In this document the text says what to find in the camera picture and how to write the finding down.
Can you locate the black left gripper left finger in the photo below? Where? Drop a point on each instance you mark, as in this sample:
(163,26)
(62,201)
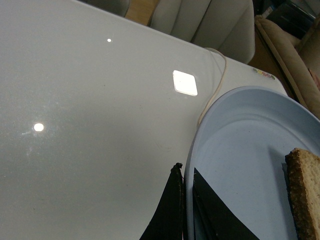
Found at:
(167,222)

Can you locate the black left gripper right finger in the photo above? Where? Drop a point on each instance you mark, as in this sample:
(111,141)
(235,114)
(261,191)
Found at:
(218,221)

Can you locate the light blue plate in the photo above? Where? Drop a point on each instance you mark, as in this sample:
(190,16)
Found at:
(240,148)

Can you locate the toasted bread slice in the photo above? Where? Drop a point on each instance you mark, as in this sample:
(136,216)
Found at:
(303,172)

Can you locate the coloured dot sticker strip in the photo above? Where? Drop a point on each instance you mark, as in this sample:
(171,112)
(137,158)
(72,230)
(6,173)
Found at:
(263,73)

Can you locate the beige sofa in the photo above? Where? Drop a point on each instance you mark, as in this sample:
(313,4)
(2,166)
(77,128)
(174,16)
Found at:
(295,62)

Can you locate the grey chair right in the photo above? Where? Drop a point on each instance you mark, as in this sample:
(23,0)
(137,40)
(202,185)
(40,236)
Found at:
(227,26)

